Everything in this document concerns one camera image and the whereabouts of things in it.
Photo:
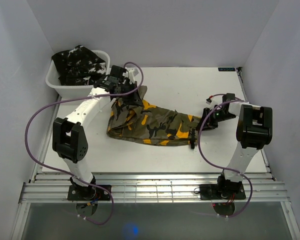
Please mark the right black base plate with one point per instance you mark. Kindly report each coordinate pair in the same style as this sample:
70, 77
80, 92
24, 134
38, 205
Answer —
211, 192

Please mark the aluminium rail frame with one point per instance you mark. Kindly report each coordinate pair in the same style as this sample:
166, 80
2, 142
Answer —
151, 188

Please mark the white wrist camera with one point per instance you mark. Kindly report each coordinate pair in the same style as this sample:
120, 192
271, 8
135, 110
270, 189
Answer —
132, 73
211, 102

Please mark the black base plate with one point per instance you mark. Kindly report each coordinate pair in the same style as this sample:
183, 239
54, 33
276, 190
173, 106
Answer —
211, 192
80, 193

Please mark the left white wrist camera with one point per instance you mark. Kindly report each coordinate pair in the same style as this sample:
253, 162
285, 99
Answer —
132, 73

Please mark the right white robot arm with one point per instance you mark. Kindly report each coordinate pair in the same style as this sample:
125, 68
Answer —
254, 130

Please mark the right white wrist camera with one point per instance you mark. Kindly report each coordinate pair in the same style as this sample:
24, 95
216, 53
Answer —
211, 102

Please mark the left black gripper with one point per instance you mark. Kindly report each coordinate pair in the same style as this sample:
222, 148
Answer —
135, 99

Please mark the black white camouflage trousers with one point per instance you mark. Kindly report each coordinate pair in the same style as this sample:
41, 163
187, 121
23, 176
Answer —
79, 66

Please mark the dark blue table label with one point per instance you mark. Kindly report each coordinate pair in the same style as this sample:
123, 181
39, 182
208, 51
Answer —
226, 69

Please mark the yellow green camouflage trousers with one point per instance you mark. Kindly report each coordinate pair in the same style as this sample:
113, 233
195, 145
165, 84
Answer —
136, 120

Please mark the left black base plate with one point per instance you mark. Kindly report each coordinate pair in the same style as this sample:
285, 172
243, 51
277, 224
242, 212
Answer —
80, 193

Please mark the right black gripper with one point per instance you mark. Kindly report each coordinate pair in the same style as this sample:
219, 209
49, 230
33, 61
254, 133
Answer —
209, 124

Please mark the white plastic laundry basket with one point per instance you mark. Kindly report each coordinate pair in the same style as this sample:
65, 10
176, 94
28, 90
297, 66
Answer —
69, 92

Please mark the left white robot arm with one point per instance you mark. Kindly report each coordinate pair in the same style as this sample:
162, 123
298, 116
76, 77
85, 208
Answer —
69, 139

